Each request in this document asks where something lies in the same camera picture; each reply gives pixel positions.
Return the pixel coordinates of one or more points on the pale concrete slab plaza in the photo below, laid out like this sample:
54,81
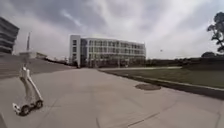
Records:
100,100

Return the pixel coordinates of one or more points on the round manhole cover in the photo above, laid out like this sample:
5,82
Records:
147,86

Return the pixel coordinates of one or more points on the row of dark bushes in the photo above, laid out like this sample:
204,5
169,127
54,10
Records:
186,62

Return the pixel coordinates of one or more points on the grass lawn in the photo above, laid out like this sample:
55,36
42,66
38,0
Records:
186,76

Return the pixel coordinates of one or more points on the dark kerb strip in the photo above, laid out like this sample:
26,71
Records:
186,88

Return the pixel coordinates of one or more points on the white wheeled robot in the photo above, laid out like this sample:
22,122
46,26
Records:
28,90

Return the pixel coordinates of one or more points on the wide grey steps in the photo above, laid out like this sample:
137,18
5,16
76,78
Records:
20,65

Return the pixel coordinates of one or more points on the grey building with banded floors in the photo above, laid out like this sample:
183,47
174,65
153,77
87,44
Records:
6,36

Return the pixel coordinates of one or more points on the tree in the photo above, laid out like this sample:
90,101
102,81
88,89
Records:
218,31

